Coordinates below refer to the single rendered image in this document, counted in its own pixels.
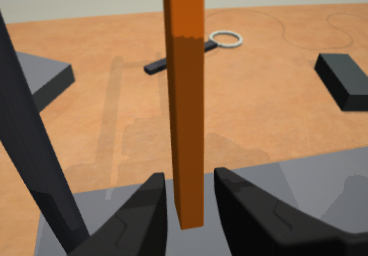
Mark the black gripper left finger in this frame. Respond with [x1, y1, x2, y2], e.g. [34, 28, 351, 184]
[66, 172, 168, 256]

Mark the grey loop with dark grey handle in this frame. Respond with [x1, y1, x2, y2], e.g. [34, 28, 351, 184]
[143, 31, 243, 76]

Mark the orange handle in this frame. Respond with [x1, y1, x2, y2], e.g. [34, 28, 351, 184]
[163, 0, 205, 230]

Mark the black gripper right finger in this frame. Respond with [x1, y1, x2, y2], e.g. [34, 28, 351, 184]
[214, 167, 368, 256]

